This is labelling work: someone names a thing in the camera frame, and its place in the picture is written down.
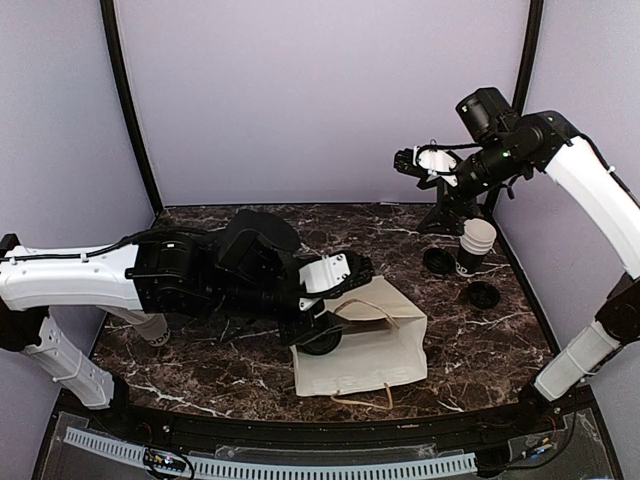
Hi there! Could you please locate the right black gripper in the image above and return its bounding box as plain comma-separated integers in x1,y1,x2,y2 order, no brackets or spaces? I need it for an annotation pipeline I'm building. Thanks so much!
416,137,529,234

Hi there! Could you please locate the stack of white paper cups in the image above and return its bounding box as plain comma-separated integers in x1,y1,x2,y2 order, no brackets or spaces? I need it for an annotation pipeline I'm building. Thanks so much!
456,218,497,277

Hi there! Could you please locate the cream paper bag with handles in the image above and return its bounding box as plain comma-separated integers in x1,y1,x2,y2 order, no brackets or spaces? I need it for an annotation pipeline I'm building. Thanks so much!
292,276,428,403

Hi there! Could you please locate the stack of black coffee lids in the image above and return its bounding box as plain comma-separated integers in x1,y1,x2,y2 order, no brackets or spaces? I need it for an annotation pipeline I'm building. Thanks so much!
467,281,501,310

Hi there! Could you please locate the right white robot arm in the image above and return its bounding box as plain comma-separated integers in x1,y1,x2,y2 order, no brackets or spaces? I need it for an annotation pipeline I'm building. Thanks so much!
403,87,639,434

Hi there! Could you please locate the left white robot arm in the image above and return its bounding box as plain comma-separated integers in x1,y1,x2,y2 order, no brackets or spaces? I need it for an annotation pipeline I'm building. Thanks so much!
1,210,367,436

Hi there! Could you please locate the loose black coffee lid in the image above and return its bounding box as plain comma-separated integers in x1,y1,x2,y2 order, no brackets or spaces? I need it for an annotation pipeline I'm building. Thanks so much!
422,247,456,275

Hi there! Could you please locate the white cup holding straws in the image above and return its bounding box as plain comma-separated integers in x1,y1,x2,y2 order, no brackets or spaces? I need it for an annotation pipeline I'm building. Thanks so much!
133,314,171,347

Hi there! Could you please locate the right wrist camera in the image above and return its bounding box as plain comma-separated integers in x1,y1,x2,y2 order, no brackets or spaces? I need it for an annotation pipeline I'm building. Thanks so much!
393,146,460,190

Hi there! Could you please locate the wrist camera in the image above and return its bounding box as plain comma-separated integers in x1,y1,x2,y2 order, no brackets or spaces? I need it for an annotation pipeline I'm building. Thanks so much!
299,250,375,299
393,146,460,190

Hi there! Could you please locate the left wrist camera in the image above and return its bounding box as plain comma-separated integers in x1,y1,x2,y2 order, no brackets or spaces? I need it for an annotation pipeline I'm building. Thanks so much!
299,250,375,299

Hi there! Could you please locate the grey slotted cable duct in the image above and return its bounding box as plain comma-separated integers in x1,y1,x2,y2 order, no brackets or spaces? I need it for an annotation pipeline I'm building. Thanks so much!
63,427,477,479

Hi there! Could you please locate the right black corner post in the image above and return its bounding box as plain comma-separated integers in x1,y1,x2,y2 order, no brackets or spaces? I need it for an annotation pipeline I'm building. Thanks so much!
482,0,545,216

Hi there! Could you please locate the black corner post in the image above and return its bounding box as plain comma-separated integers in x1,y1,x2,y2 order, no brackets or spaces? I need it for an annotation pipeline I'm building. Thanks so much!
99,0,164,216
482,0,545,216

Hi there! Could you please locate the black front frame rail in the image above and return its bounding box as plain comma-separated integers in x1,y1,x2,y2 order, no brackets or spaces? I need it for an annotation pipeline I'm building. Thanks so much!
55,386,593,451

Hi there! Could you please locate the left black corner post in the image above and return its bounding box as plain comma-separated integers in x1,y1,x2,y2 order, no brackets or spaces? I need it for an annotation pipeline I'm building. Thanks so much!
99,0,164,216

